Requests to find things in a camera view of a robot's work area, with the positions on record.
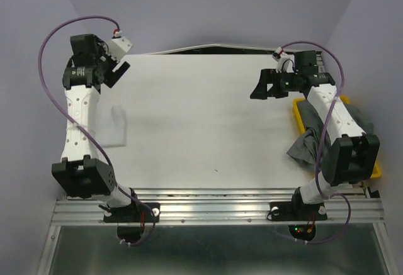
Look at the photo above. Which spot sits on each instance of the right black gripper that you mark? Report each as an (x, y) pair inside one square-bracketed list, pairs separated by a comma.
[(268, 76)]

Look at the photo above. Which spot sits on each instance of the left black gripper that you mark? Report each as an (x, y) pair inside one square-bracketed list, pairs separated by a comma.
[(109, 80)]

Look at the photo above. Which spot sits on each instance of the white skirt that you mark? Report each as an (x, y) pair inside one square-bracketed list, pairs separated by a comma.
[(111, 127)]

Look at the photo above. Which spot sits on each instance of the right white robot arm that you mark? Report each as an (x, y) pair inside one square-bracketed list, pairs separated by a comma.
[(346, 153)]

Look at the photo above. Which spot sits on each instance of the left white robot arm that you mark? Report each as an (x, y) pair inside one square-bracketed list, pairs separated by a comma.
[(80, 172)]

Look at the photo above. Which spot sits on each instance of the yellow plastic bin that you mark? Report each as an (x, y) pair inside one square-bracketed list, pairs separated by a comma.
[(300, 123)]

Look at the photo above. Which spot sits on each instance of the grey skirt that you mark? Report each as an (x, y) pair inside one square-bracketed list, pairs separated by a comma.
[(304, 149)]

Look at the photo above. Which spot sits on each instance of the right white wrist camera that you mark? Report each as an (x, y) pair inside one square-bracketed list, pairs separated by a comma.
[(282, 58)]

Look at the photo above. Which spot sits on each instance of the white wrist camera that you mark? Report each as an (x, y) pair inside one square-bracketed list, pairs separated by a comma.
[(282, 58), (119, 47)]

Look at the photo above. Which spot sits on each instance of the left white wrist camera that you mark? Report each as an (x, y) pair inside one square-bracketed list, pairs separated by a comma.
[(119, 47)]

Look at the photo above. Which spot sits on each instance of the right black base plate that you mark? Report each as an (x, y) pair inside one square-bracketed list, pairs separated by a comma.
[(302, 219)]

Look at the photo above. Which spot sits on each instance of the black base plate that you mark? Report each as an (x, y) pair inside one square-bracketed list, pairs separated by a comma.
[(136, 222), (302, 219)]

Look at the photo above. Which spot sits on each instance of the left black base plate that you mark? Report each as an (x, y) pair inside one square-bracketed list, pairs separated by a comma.
[(136, 222)]

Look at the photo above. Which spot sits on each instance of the aluminium rail frame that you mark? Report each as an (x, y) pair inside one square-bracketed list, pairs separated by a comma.
[(214, 160)]

